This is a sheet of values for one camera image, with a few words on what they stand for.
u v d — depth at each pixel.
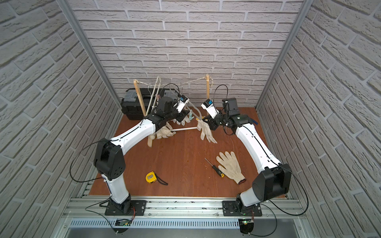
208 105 0.67
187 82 0.74
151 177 0.82
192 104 0.75
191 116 0.83
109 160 0.48
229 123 0.56
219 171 0.85
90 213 0.69
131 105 0.98
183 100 0.73
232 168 0.87
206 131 0.82
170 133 0.92
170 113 0.71
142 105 0.80
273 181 0.41
